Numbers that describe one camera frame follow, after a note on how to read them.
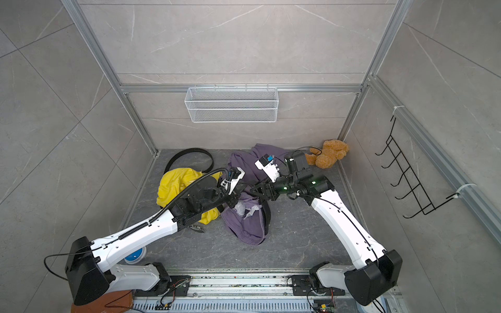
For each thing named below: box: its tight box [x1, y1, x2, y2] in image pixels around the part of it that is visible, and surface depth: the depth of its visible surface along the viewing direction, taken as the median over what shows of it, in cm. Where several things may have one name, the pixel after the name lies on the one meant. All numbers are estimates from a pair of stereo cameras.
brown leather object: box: [71, 289, 134, 313], surface depth 68 cm
